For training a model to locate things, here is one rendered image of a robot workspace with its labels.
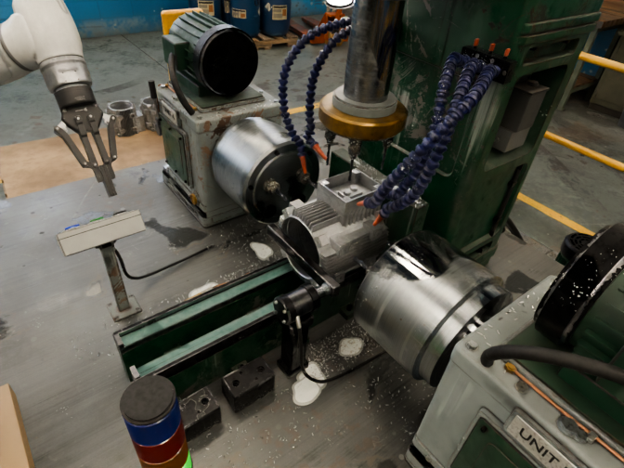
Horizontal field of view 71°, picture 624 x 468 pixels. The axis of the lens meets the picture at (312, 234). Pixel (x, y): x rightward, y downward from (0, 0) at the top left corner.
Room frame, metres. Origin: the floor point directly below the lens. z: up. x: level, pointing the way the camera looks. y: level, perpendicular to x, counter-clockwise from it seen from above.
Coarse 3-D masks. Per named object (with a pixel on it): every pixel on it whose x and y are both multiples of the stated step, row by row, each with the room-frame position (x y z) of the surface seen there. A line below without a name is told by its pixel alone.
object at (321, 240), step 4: (288, 208) 0.82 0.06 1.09; (292, 208) 0.83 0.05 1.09; (284, 212) 0.82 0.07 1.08; (288, 212) 0.81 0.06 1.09; (376, 212) 0.84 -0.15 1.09; (284, 216) 0.82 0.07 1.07; (376, 216) 0.84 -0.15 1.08; (320, 236) 0.73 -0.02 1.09; (324, 236) 0.73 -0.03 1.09; (316, 240) 0.73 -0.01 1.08; (320, 240) 0.72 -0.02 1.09; (324, 240) 0.73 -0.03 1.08; (328, 240) 0.73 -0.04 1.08; (320, 244) 0.72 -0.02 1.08; (324, 244) 0.72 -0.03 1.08; (284, 252) 0.82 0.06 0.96; (284, 256) 0.82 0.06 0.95; (312, 280) 0.73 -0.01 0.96; (312, 284) 0.73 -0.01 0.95; (316, 284) 0.72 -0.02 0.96
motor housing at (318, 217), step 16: (304, 208) 0.81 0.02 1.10; (320, 208) 0.81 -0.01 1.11; (288, 224) 0.84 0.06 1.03; (304, 224) 0.76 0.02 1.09; (320, 224) 0.76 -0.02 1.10; (336, 224) 0.79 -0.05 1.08; (352, 224) 0.80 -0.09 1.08; (304, 240) 0.86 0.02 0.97; (352, 240) 0.76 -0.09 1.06; (368, 240) 0.79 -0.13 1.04; (384, 240) 0.83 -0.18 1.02; (288, 256) 0.81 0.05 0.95; (320, 256) 0.72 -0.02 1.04; (336, 256) 0.73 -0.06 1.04; (352, 256) 0.76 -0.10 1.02; (368, 256) 0.80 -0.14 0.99; (304, 272) 0.77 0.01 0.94; (336, 272) 0.73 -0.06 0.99
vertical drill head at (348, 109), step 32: (384, 0) 0.82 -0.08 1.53; (352, 32) 0.85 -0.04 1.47; (384, 32) 0.82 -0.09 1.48; (352, 64) 0.83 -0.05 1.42; (384, 64) 0.82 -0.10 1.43; (352, 96) 0.83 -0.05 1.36; (384, 96) 0.83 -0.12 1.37; (352, 128) 0.78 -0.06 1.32; (384, 128) 0.78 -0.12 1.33; (352, 160) 0.80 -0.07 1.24
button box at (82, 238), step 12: (120, 216) 0.74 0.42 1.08; (132, 216) 0.76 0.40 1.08; (72, 228) 0.69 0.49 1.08; (84, 228) 0.70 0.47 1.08; (96, 228) 0.71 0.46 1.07; (108, 228) 0.72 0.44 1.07; (120, 228) 0.73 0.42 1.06; (132, 228) 0.74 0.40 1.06; (144, 228) 0.75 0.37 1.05; (60, 240) 0.66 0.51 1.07; (72, 240) 0.67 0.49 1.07; (84, 240) 0.68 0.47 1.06; (96, 240) 0.69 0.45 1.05; (108, 240) 0.70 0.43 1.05; (72, 252) 0.65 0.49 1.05
